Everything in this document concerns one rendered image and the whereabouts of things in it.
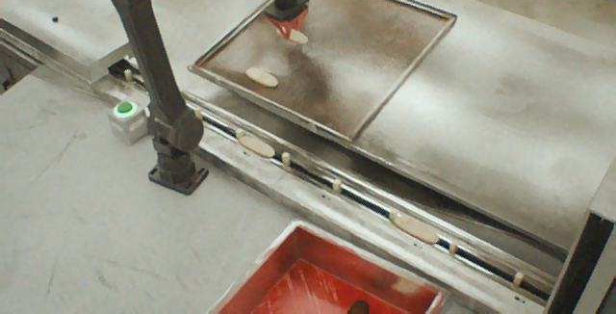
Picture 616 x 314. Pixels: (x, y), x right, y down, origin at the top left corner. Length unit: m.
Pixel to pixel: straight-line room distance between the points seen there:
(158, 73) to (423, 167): 0.57
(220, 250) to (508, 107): 0.71
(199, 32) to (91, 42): 0.35
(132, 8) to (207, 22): 0.87
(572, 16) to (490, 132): 0.82
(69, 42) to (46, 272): 0.74
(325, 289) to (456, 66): 0.65
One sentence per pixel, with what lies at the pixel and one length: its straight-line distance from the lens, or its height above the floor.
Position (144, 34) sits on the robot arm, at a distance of 1.16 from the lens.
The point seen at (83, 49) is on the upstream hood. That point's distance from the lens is 1.77.
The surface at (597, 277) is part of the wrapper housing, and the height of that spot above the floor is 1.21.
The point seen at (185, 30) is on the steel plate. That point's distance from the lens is 1.94.
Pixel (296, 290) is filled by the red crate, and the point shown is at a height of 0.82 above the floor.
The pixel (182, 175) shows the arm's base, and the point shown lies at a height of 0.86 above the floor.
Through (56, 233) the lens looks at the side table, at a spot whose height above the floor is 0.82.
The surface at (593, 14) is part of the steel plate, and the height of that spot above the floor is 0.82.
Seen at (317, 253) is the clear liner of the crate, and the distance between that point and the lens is 1.17.
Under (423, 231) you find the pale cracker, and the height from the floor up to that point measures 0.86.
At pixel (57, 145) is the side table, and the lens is 1.62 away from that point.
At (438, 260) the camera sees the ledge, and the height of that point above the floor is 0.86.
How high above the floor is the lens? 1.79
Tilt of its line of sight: 41 degrees down
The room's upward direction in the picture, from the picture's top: 2 degrees counter-clockwise
